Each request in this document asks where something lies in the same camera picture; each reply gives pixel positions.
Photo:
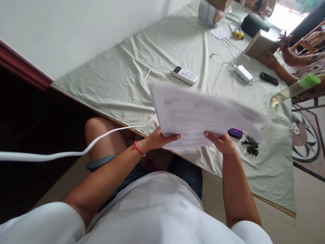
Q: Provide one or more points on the white power strip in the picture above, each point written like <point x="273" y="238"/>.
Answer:
<point x="185" y="74"/>

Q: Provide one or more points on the brown cardboard box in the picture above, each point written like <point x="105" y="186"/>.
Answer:
<point x="260" y="46"/>

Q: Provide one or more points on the black phone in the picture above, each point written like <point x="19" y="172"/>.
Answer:
<point x="269" y="78"/>

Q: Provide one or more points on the bunch of keys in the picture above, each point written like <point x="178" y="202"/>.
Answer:
<point x="250" y="146"/>

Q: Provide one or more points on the yellow black small tool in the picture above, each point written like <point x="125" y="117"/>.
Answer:
<point x="238" y="35"/>

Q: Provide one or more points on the clear bottle with green cap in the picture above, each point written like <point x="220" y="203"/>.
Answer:
<point x="293" y="91"/>

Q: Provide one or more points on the person's left thumb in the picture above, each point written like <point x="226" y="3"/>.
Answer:
<point x="173" y="136"/>

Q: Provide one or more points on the person's body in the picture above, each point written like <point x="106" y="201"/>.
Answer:
<point x="165" y="225"/>

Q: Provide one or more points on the person's right thumb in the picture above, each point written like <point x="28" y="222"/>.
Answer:
<point x="211" y="135"/>

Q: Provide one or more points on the person's right hand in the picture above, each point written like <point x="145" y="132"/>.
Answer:
<point x="221" y="142"/>

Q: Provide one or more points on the white paper slip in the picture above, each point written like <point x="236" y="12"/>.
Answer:
<point x="219" y="32"/>

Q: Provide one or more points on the person's legs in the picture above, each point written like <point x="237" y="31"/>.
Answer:
<point x="110" y="145"/>

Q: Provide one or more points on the pale green table cloth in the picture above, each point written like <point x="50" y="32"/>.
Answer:
<point x="190" y="81"/>

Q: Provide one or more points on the person's left hand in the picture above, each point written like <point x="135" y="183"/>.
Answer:
<point x="157" y="140"/>

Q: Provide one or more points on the stack of white paper sheets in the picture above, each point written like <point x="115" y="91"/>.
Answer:
<point x="204" y="115"/>

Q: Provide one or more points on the wooden chair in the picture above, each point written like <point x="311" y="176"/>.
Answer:
<point x="322" y="34"/>

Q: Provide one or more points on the white charger adapter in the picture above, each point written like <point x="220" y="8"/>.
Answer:
<point x="245" y="73"/>

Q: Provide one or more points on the grey plastic bag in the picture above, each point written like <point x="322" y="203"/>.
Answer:
<point x="207" y="14"/>

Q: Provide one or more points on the black round pouch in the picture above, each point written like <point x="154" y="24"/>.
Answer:
<point x="255" y="25"/>

